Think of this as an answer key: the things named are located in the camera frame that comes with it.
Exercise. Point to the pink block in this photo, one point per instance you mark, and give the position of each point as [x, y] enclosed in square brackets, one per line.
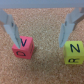
[24, 48]

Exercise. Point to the yellow block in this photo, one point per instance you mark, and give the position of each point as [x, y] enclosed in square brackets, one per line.
[74, 52]

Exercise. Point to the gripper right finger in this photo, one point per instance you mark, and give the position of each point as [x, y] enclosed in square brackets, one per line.
[68, 28]

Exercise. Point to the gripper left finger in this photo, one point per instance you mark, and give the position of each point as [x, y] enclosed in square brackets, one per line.
[10, 26]

